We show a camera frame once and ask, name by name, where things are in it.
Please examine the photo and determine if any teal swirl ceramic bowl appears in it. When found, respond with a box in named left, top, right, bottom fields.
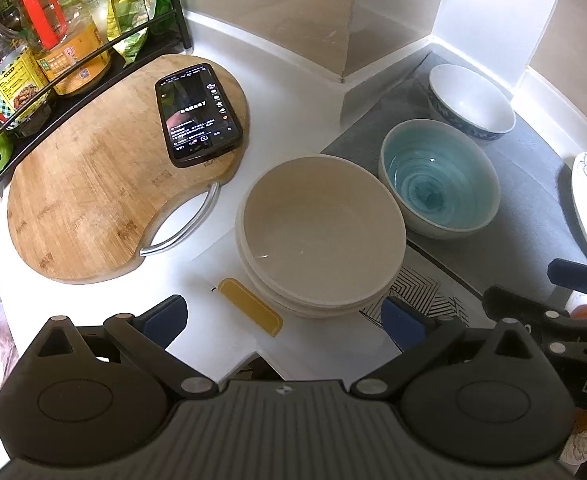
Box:
left=378, top=119, right=501, bottom=240

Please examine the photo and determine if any white bowl blue pattern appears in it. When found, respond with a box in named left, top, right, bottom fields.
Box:
left=427, top=64, right=517, bottom=145

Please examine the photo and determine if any black white patterned cloth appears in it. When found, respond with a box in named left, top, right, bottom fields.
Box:
left=387, top=268, right=469, bottom=326

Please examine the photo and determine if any grey drying mat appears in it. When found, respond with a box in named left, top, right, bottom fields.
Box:
left=325, top=53, right=587, bottom=309

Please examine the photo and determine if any yellow plastic scraper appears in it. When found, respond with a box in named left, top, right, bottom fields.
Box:
left=217, top=278, right=284, bottom=337

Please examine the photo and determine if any wooden cutting board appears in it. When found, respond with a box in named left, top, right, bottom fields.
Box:
left=8, top=54, right=243, bottom=284

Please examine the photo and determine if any black smartphone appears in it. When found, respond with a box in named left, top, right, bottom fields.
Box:
left=154, top=63, right=243, bottom=168

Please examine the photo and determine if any sauce bottle red cap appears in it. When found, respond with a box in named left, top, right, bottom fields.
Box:
left=0, top=22, right=51, bottom=138

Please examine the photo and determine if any cooking oil bottle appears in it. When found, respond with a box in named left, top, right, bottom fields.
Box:
left=13, top=0, right=111, bottom=96

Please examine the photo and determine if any black wire rack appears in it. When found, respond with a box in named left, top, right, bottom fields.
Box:
left=0, top=0, right=191, bottom=182

